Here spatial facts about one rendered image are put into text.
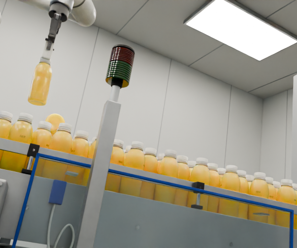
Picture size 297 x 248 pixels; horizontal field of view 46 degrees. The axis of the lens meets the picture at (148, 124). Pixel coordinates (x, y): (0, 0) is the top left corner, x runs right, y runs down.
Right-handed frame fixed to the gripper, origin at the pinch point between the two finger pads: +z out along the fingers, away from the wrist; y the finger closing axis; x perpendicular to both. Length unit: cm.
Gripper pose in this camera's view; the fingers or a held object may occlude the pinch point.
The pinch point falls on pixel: (47, 53)
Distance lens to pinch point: 141.1
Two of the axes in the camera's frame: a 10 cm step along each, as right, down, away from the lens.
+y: 3.4, -2.6, -9.0
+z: -1.6, 9.3, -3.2
